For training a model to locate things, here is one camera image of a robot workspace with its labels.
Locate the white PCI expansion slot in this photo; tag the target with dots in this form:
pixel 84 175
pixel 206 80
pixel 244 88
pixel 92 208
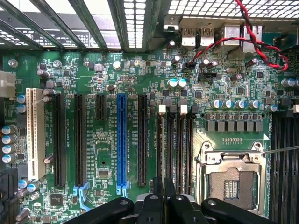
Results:
pixel 35 140

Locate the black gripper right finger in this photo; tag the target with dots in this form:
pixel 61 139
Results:
pixel 184 210

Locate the green motherboard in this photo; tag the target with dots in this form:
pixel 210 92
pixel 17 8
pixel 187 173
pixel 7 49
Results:
pixel 210 140

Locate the silver CPU socket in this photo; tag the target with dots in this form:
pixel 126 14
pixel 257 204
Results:
pixel 231 186

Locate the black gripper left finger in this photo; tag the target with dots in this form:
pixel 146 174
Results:
pixel 149 210

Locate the thin silver locking lever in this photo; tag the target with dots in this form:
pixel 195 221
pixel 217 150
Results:
pixel 280 149

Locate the white plastic connector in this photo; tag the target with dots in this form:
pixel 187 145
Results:
pixel 7 84

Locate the short black expansion slot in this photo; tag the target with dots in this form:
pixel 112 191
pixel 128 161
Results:
pixel 101 107

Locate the long blue expansion slot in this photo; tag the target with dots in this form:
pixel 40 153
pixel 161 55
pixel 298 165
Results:
pixel 122 140

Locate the long black expansion slot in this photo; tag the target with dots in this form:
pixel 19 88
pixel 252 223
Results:
pixel 142 140
pixel 59 140
pixel 80 140

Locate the grey metal PC case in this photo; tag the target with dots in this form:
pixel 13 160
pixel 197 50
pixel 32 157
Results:
pixel 154 14

